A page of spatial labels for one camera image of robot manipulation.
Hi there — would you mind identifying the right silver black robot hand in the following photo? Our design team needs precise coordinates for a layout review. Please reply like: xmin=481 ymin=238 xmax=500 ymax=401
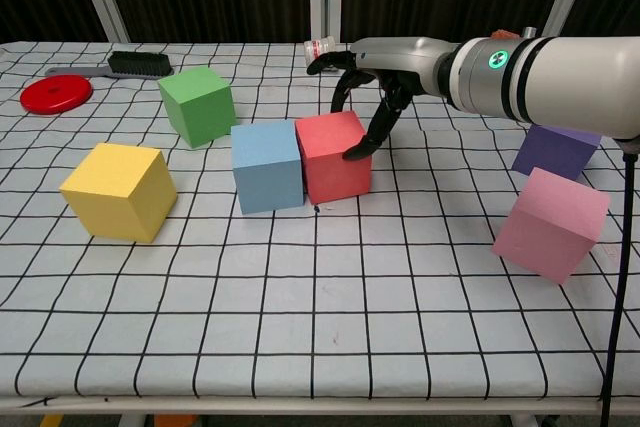
xmin=307 ymin=36 xmax=457 ymax=161

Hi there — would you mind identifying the red foam cube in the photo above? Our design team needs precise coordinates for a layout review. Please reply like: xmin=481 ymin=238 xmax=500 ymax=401
xmin=294 ymin=110 xmax=373 ymax=205

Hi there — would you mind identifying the blue foam cube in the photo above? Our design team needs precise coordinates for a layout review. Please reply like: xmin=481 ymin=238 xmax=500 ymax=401
xmin=230 ymin=119 xmax=305 ymax=216

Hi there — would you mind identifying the green foam cube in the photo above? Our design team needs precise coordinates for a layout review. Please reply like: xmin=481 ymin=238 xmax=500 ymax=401
xmin=157 ymin=65 xmax=238 ymax=149

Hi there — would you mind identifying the yellow foam cube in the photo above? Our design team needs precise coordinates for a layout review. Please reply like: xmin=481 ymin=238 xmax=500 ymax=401
xmin=58 ymin=142 xmax=179 ymax=245

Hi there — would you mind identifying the purple foam cube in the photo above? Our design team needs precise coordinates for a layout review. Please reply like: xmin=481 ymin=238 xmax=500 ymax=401
xmin=511 ymin=124 xmax=601 ymax=183

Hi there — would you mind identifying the pink foam cube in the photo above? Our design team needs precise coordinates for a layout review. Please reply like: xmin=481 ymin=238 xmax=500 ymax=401
xmin=491 ymin=167 xmax=612 ymax=286

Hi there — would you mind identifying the white black checked tablecloth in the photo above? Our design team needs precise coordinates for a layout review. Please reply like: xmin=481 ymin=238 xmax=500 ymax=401
xmin=0 ymin=40 xmax=640 ymax=401

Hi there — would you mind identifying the red plastic disc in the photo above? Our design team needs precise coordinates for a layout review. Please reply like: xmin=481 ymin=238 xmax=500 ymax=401
xmin=19 ymin=74 xmax=95 ymax=116

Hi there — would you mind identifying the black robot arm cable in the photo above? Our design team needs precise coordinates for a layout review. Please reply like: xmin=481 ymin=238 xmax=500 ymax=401
xmin=599 ymin=136 xmax=640 ymax=427

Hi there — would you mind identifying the white table frame bar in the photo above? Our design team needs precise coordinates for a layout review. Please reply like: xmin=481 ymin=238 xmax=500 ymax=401
xmin=0 ymin=393 xmax=640 ymax=427

